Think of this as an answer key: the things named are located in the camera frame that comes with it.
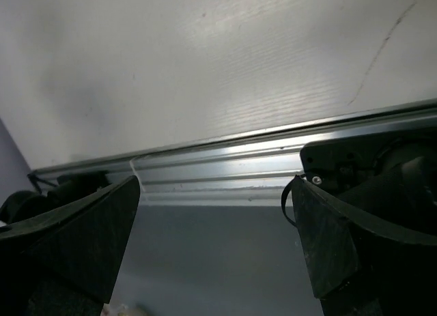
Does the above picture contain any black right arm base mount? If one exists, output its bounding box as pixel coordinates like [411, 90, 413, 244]
[300, 127, 436, 214]

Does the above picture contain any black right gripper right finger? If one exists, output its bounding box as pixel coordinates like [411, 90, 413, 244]
[292, 177, 436, 315]

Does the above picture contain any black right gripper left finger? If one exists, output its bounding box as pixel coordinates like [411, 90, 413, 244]
[1, 175, 141, 315]

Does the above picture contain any aluminium table edge rail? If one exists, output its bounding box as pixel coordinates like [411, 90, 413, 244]
[28, 99, 436, 207]

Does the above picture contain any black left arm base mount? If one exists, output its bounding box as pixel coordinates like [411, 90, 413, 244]
[1, 171, 109, 226]

